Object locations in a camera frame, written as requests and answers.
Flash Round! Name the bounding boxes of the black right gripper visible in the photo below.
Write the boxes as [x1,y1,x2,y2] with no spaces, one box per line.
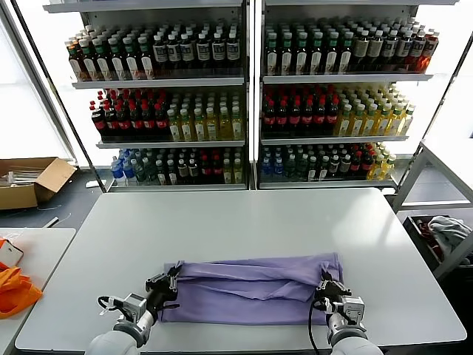
[313,268,353,314]

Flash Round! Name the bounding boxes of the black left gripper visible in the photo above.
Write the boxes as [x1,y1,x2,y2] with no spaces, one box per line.
[145,267,182,320]

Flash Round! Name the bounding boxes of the purple t-shirt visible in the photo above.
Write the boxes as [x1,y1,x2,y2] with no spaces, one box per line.
[158,251,344,326]

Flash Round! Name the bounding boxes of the black plastic crate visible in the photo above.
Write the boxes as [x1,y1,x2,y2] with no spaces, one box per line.
[402,214,473,274]

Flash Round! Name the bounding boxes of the red crumpled garment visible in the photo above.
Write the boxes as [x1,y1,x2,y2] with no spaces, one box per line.
[415,218,444,264]

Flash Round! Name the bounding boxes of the small cola bottle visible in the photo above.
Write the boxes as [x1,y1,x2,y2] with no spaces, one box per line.
[350,150,362,178]
[361,150,373,178]
[200,155,212,184]
[211,155,223,184]

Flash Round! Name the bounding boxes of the grey crumpled garment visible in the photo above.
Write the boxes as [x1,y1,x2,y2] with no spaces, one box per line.
[426,215,473,256]

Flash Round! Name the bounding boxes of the orange cloth bag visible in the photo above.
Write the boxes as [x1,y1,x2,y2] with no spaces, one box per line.
[0,260,44,320]

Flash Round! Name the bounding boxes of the white and orange carton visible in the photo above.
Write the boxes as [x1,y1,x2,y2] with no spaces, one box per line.
[0,238,25,268]

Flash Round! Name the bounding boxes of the cola bottle red cap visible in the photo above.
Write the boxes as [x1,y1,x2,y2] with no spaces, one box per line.
[129,103,144,138]
[288,99,302,136]
[301,98,315,136]
[117,104,132,138]
[104,104,120,138]
[313,98,327,136]
[262,99,277,136]
[276,99,290,136]
[326,98,340,136]
[154,103,169,140]
[142,103,156,140]
[90,104,109,138]

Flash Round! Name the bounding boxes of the open cardboard box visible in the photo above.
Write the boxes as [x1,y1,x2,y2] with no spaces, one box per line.
[0,157,78,211]

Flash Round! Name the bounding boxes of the white strips bundle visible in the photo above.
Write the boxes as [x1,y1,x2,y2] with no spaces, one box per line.
[0,169,42,186]

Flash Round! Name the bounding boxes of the grey metal shelf unit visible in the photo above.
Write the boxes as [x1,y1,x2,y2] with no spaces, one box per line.
[254,0,459,190]
[43,0,249,193]

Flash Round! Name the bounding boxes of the dark bottle green cap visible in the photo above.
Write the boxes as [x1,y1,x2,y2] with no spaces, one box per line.
[324,30,340,75]
[79,38,98,81]
[265,32,280,77]
[107,35,126,81]
[137,35,155,80]
[279,32,295,76]
[309,31,325,76]
[338,30,354,75]
[122,35,140,81]
[92,36,112,81]
[294,31,310,76]

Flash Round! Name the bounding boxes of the black bottle grey label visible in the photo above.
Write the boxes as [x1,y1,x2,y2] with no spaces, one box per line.
[166,33,182,78]
[195,33,211,78]
[382,30,399,73]
[225,32,240,78]
[397,30,414,73]
[180,33,196,78]
[410,31,426,73]
[210,32,225,78]
[152,33,168,79]

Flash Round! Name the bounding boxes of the red tea bottle white cap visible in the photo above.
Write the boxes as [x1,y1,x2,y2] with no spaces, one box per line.
[66,41,84,82]

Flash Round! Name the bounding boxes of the dark bottle beige label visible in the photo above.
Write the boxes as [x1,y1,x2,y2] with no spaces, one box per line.
[353,30,370,74]
[367,30,385,73]

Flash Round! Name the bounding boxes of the red drink bottle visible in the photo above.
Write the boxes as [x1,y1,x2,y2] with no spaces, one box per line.
[421,32,440,73]

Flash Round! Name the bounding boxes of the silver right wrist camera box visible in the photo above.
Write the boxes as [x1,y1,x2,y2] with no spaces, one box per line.
[332,294,366,326]

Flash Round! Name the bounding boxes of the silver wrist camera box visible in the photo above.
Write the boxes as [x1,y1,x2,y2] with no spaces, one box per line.
[117,293,147,322]
[332,294,366,326]

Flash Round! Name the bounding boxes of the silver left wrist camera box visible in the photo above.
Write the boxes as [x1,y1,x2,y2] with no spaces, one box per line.
[117,293,147,322]

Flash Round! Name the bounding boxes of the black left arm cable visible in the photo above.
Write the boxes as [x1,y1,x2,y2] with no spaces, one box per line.
[97,294,123,317]

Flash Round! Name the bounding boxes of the grey metal frame table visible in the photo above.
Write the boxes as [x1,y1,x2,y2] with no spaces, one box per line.
[391,140,473,282]

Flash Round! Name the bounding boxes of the dark slanted frame post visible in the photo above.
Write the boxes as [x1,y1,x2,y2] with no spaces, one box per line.
[417,33,473,149]
[9,0,109,193]

